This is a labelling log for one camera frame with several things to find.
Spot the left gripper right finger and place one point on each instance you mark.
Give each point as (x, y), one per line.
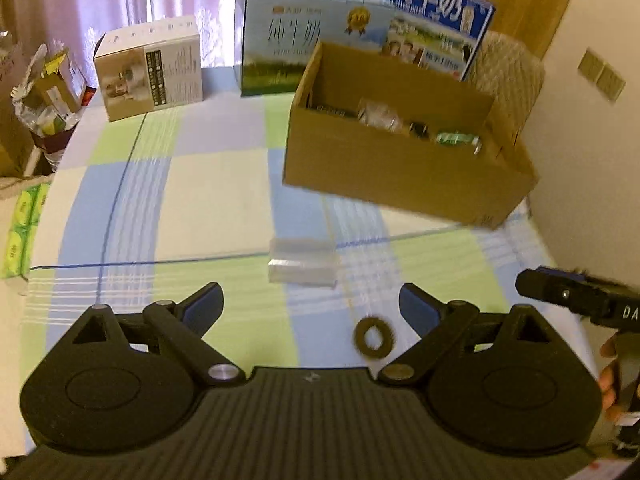
(438, 325)

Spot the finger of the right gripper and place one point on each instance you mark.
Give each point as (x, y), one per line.
(596, 303)
(550, 276)

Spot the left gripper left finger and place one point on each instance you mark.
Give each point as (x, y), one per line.
(179, 329)

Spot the clear plastic cup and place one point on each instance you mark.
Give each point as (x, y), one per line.
(302, 261)

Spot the silver green tea bag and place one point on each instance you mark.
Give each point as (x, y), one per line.
(458, 138)

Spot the clear plastic bag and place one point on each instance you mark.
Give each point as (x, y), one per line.
(379, 115)

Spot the black shaver box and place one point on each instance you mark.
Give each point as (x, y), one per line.
(332, 110)

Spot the person right hand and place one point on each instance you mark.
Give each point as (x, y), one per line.
(609, 381)

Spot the green tissue pack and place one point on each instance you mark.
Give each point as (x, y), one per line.
(16, 255)

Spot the quilted beige chair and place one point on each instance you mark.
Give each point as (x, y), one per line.
(504, 68)

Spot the brown cardboard box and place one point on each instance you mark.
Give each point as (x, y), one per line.
(341, 156)

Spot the brown cardboard boxes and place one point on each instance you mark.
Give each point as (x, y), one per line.
(15, 141)

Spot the white beige product box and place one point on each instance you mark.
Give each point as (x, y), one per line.
(149, 66)

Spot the dark blue milk carton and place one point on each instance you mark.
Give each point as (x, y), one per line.
(440, 35)

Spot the light blue milk carton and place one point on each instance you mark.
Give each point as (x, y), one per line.
(274, 39)

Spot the double wall socket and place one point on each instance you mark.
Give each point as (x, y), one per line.
(609, 82)

